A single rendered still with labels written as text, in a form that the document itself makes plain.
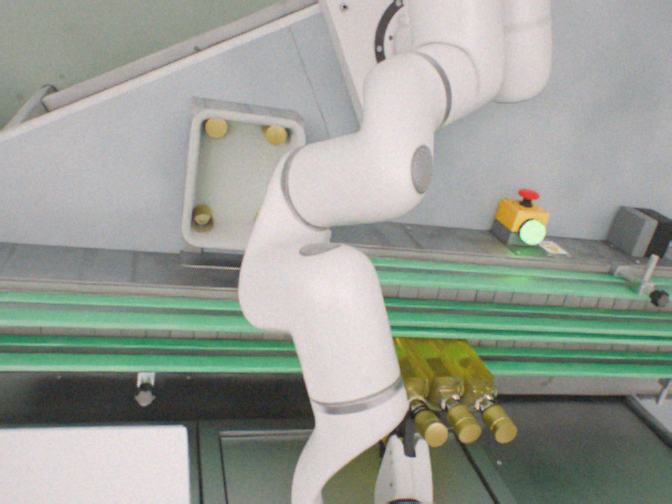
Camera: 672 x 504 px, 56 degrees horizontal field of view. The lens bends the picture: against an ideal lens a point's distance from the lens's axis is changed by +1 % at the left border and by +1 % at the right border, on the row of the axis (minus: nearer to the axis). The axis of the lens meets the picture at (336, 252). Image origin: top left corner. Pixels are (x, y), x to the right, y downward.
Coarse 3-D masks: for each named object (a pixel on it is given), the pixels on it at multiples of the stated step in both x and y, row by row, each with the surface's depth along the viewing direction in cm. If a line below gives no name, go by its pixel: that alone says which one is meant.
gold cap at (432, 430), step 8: (416, 416) 88; (424, 416) 87; (432, 416) 87; (416, 424) 88; (424, 424) 86; (432, 424) 85; (440, 424) 85; (424, 432) 85; (432, 432) 85; (440, 432) 85; (432, 440) 85; (440, 440) 85
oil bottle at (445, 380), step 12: (420, 348) 101; (432, 348) 102; (420, 360) 99; (432, 360) 99; (444, 360) 99; (432, 372) 96; (444, 372) 96; (456, 372) 97; (432, 384) 94; (444, 384) 94; (456, 384) 94; (432, 396) 94; (444, 396) 94; (432, 408) 95
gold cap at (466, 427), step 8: (456, 408) 91; (464, 408) 90; (448, 416) 91; (456, 416) 89; (464, 416) 89; (472, 416) 89; (456, 424) 89; (464, 424) 88; (472, 424) 88; (456, 432) 89; (464, 432) 88; (472, 432) 88; (480, 432) 89; (464, 440) 88; (472, 440) 89
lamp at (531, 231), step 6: (528, 222) 115; (534, 222) 114; (522, 228) 115; (528, 228) 114; (534, 228) 114; (540, 228) 114; (522, 234) 115; (528, 234) 114; (534, 234) 114; (540, 234) 114; (528, 240) 115; (534, 240) 115; (540, 240) 115
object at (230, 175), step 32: (192, 128) 92; (256, 128) 102; (288, 128) 102; (192, 160) 94; (224, 160) 103; (256, 160) 104; (192, 192) 97; (224, 192) 105; (256, 192) 106; (224, 224) 107
